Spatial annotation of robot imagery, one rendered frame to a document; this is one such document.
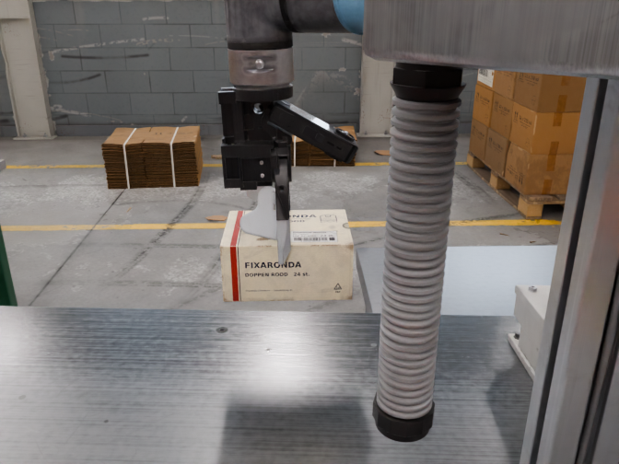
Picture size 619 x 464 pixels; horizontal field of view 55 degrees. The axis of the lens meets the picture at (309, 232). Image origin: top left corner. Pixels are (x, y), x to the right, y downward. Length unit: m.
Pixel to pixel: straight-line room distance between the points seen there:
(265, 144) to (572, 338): 0.44
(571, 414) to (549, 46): 0.27
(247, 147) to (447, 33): 0.52
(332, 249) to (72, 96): 5.43
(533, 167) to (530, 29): 3.60
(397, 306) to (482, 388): 0.53
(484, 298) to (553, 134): 2.79
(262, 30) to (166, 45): 5.09
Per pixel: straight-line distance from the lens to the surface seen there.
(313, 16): 0.65
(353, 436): 0.73
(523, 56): 0.20
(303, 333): 0.90
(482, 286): 1.07
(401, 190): 0.28
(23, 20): 6.05
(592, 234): 0.35
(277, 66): 0.69
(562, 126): 3.79
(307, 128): 0.70
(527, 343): 0.87
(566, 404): 0.41
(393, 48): 0.21
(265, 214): 0.71
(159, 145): 4.26
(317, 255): 0.72
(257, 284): 0.74
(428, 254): 0.29
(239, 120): 0.71
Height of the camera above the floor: 1.31
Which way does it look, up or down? 22 degrees down
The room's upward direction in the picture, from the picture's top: straight up
